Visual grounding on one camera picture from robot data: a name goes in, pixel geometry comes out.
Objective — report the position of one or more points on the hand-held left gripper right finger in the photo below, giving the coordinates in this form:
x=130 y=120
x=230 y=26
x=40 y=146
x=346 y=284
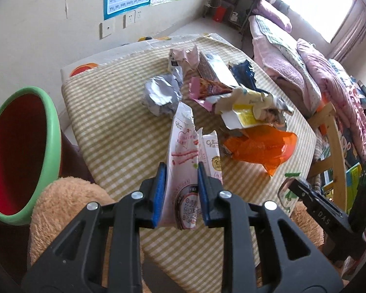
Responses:
x=202 y=195

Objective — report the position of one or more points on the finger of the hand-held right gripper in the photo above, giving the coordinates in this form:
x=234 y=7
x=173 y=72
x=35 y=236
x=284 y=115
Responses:
x=320 y=210

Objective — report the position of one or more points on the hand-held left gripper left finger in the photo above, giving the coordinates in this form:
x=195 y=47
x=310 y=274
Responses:
x=160 y=189

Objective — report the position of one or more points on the white pink snack wrapper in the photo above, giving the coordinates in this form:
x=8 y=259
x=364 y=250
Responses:
x=183 y=158

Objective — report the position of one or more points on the white silver wrapper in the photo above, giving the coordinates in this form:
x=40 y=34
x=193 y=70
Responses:
x=161 y=94

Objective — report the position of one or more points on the pink purple snack packet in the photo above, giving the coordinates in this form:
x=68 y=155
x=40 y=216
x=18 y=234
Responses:
x=207 y=89

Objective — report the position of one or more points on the green bin with red inside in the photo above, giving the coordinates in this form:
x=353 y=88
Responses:
x=18 y=152

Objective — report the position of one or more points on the white wrapper with yellow label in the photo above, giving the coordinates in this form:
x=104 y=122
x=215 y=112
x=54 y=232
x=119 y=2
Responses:
x=212 y=155

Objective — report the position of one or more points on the wooden chair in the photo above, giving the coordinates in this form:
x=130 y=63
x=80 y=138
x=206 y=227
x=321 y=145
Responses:
x=338 y=164

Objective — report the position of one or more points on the orange plastic bag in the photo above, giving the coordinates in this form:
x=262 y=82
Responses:
x=262 y=149

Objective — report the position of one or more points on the yellow checked tablecloth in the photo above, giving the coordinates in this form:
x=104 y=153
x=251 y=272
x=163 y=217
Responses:
x=116 y=122

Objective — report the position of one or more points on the yellow white flattened carton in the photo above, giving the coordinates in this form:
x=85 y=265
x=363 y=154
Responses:
x=244 y=113

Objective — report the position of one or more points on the fuzzy brown clothing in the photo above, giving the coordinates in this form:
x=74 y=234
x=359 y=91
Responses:
x=67 y=195

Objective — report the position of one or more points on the orange cloth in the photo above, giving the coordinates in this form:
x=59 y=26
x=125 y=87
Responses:
x=323 y=110

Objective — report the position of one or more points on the silver foil snack wrapper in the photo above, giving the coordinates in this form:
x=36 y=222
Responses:
x=280 y=106

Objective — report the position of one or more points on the pink printed blanket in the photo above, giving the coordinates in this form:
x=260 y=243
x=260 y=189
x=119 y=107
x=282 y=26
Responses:
x=338 y=82

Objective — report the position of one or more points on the grey white milk carton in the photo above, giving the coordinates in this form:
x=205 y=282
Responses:
x=213 y=70

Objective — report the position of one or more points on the blue snack wrapper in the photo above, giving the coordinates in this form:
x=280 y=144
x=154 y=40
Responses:
x=244 y=73

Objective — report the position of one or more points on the pale pink torn wrapper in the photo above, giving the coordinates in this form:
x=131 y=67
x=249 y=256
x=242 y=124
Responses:
x=186 y=58

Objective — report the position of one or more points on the pink folded quilts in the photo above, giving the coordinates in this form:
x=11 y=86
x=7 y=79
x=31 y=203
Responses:
x=295 y=67

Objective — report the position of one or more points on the pink fleece blanket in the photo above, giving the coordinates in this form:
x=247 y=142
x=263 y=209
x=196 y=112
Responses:
x=271 y=64

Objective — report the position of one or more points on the red box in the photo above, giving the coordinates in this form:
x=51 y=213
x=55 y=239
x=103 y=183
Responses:
x=220 y=13

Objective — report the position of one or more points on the pink pillow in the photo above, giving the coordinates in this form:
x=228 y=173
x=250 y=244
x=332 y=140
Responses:
x=274 y=13

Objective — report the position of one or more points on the window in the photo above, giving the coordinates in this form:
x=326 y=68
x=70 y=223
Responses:
x=317 y=0

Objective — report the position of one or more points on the white wall socket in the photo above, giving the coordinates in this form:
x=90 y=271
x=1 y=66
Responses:
x=129 y=20
x=106 y=30
x=138 y=16

